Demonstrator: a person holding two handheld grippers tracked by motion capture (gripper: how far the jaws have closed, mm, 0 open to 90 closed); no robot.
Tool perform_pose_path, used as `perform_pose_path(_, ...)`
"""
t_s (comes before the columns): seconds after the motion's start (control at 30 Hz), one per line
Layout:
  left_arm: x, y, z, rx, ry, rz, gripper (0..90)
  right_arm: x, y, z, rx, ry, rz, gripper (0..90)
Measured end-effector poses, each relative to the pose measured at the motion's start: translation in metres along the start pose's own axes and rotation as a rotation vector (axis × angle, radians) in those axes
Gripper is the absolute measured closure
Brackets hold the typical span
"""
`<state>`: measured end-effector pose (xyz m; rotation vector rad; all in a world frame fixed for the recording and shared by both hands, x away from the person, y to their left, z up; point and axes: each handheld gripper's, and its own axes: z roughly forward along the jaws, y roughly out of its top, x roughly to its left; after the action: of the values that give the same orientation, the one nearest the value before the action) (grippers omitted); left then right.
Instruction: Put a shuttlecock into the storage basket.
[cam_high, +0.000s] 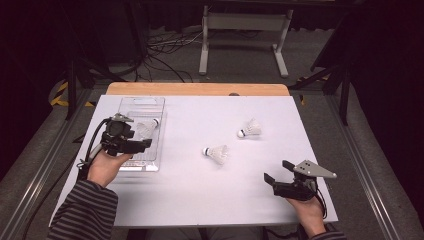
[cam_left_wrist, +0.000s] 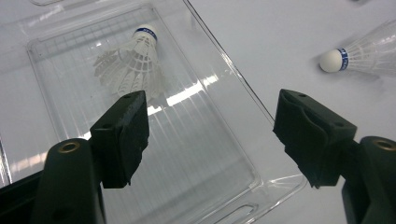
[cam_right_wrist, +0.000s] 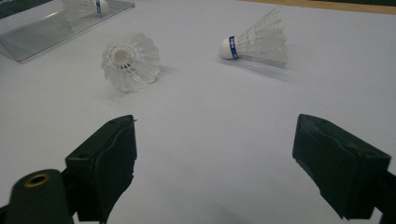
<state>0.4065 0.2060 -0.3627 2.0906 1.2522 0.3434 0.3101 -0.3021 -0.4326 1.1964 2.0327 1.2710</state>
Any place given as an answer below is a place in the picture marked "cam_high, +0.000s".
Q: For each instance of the wooden table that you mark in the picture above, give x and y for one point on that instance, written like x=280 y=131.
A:
x=186 y=89

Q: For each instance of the person's left hand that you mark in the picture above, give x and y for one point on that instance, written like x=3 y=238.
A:
x=105 y=168

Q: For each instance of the yellow black floor tape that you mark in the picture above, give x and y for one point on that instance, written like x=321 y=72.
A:
x=60 y=95

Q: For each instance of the aluminium floor rail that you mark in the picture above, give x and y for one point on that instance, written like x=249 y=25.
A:
x=36 y=180
x=373 y=186

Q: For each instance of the clear plastic tray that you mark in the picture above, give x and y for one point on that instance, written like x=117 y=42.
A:
x=146 y=106

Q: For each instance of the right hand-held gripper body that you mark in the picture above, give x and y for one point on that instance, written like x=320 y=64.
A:
x=300 y=188

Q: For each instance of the person's right hand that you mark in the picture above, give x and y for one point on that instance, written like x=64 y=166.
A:
x=310 y=213

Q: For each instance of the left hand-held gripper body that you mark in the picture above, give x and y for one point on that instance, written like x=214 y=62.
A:
x=116 y=136

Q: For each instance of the white metal table frame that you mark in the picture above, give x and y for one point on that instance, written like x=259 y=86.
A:
x=246 y=21

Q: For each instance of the black metal stand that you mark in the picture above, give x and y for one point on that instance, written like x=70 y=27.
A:
x=71 y=86
x=345 y=96

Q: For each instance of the white shuttlecock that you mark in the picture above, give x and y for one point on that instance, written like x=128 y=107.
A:
x=251 y=128
x=146 y=128
x=218 y=153

